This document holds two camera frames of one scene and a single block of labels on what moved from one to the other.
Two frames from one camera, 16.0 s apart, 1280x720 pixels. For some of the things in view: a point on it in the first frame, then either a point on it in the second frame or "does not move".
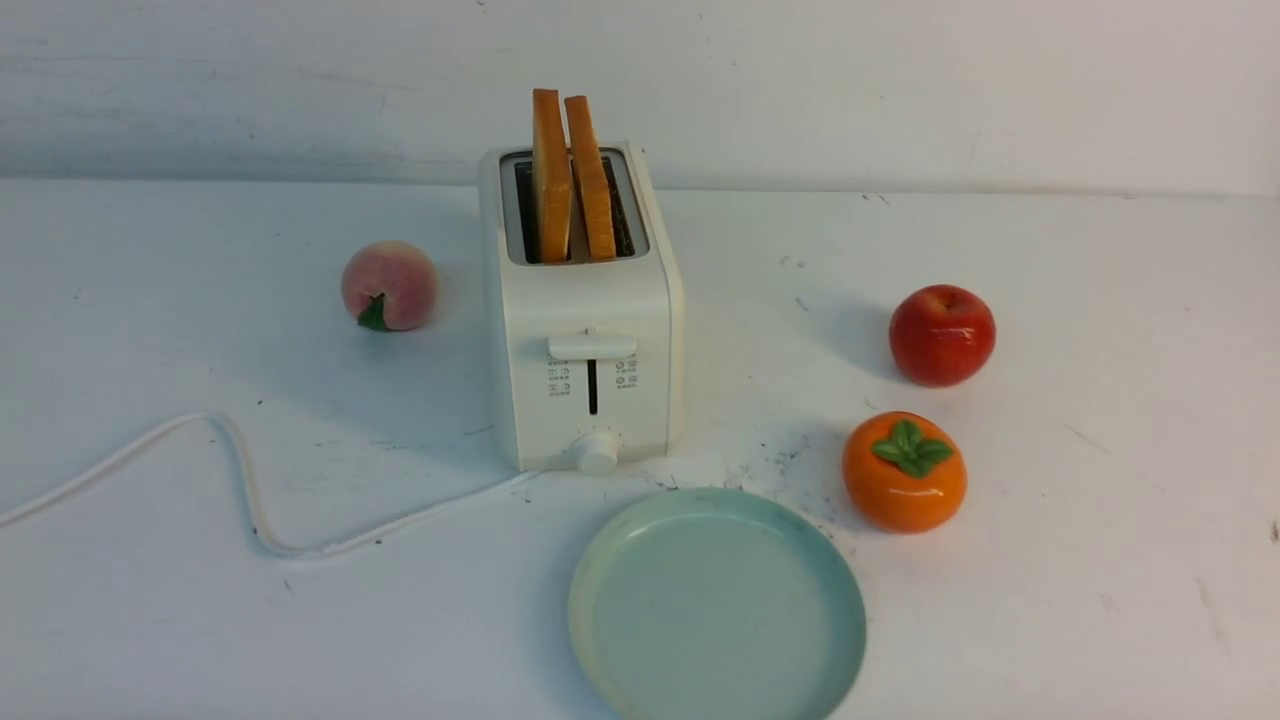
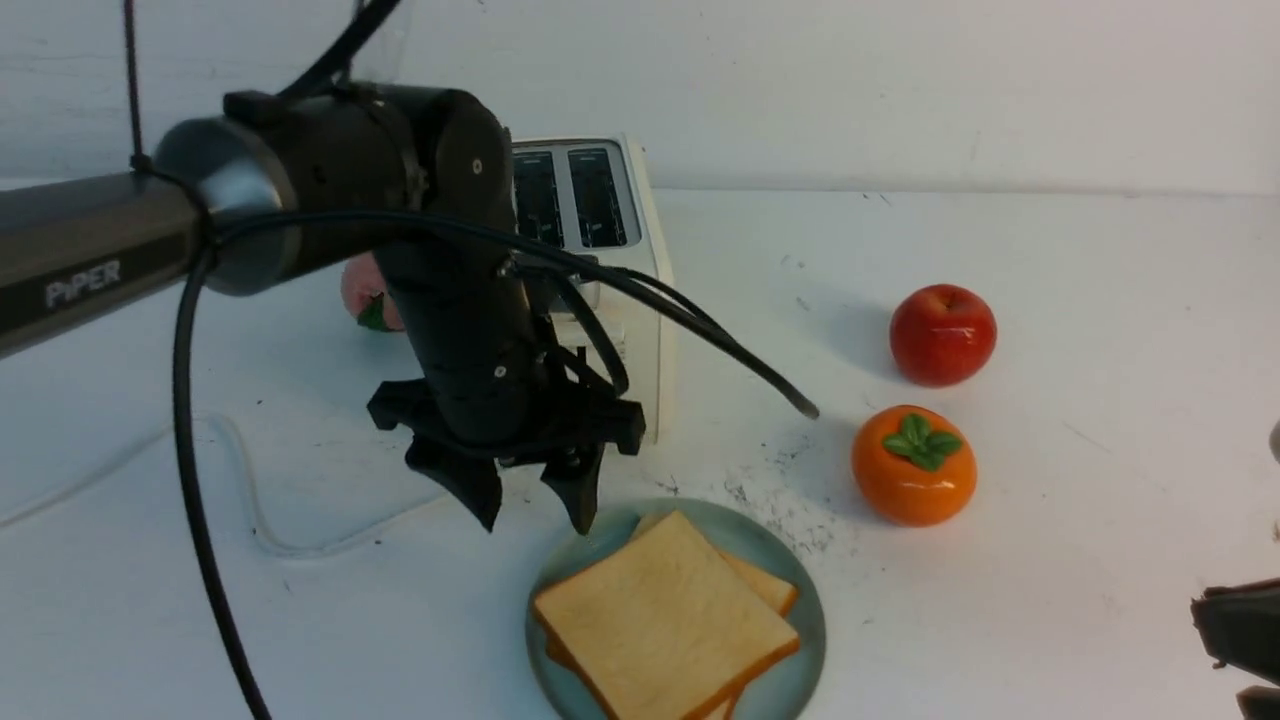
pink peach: [392, 285] does not move
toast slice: [553, 177] to [663, 626]
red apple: [942, 335] does not move
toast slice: [594, 187] to [776, 595]
